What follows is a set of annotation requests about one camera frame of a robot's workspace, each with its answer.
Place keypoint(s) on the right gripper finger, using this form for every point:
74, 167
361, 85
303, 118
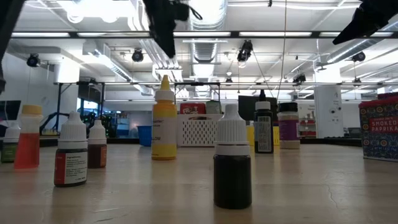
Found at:
360, 26

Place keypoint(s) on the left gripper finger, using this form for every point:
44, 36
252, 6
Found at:
159, 34
171, 37

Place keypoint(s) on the red Froot Loops box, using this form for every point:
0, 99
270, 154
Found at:
192, 109

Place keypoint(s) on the black-tipped dropper bottle white label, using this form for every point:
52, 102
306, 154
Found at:
263, 124

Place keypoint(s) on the brown dropper bottle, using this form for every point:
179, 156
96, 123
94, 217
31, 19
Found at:
97, 149

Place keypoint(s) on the dark dropper bottle white cap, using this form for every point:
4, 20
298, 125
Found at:
232, 177

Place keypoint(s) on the red-label dropper bottle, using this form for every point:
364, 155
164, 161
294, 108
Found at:
71, 161

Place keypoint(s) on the red liquid bottle yellow cap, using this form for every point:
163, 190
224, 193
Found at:
27, 149

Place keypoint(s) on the green dropper bottle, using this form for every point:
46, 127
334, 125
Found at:
9, 149

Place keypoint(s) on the black ceiling spotlight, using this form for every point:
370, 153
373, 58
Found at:
299, 78
228, 80
33, 60
245, 51
137, 56
358, 57

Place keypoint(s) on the ceiling light strip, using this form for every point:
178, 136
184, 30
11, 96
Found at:
275, 33
202, 33
326, 34
40, 34

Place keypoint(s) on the black rig crossbeam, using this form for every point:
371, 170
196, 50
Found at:
234, 34

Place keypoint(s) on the yellow food colouring bottle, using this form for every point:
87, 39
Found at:
164, 109

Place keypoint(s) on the green mini cereal box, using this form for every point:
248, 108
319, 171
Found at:
214, 107

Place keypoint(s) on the white pillar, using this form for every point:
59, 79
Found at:
328, 112

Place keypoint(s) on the white perforated plastic basket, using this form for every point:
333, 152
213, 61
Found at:
199, 130

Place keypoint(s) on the blue plastic tray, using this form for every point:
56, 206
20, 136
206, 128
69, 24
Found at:
145, 135

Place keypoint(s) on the black computer monitor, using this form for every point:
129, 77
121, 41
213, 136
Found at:
245, 107

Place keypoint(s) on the smoked paprika tin red lid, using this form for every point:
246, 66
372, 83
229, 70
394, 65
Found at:
381, 130

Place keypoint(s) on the red shelf rack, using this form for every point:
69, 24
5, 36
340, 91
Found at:
307, 127

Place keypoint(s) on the purple-label spice jar black lid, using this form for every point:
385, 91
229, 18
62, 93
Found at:
289, 124

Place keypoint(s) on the yellow plastic basket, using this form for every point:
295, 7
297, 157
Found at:
250, 135

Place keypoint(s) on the dark flat monitor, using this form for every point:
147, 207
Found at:
9, 109

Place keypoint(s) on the slim silver ventilation duct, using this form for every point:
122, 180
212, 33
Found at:
348, 53

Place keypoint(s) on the wide silver spiral duct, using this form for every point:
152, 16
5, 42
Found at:
203, 51

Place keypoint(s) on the black workstation frame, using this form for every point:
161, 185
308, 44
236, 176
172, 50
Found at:
192, 83

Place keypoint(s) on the black aluminium table frame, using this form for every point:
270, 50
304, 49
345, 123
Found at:
124, 141

